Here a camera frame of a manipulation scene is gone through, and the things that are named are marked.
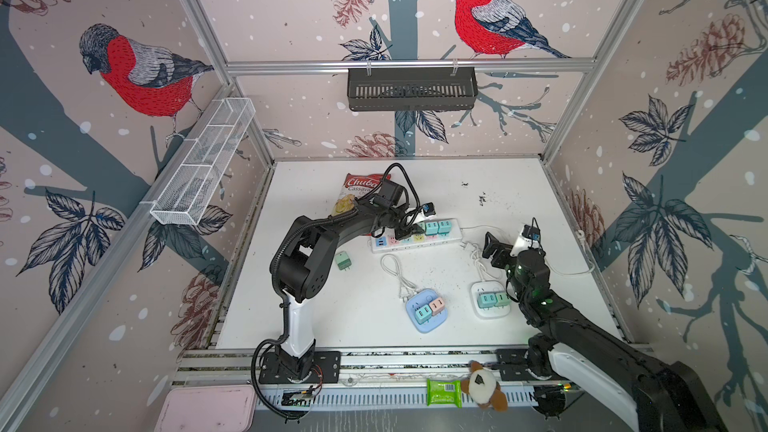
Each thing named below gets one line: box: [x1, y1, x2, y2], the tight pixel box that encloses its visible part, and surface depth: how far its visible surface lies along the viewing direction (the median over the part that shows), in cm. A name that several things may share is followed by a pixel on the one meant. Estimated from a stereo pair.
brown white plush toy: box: [461, 360, 509, 412], surface depth 70 cm
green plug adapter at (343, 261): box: [335, 251, 352, 271], surface depth 92 cm
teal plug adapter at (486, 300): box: [477, 292, 497, 310], surface depth 79 cm
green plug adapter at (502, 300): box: [494, 293, 512, 309], surface depth 79 cm
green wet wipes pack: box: [426, 378, 463, 408], surface depth 71 cm
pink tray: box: [154, 384, 257, 432], surface depth 68 cm
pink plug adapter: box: [429, 297, 445, 316], surface depth 79 cm
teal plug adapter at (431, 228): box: [425, 222, 438, 236], surface depth 94 cm
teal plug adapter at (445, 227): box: [437, 220, 452, 236], surface depth 94 cm
